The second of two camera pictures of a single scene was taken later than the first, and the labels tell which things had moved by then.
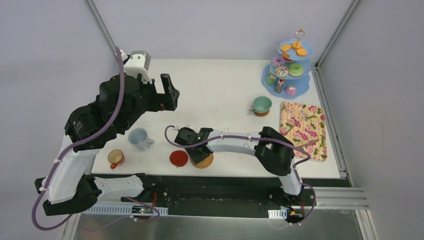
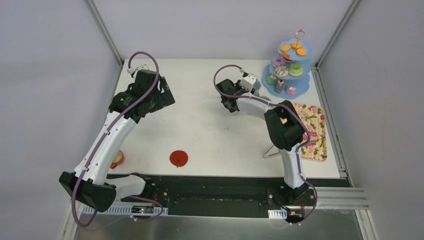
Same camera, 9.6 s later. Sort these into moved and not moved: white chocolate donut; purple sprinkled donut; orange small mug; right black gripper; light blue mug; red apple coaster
Moved: right black gripper; light blue mug
Not moved: white chocolate donut; red apple coaster; orange small mug; purple sprinkled donut
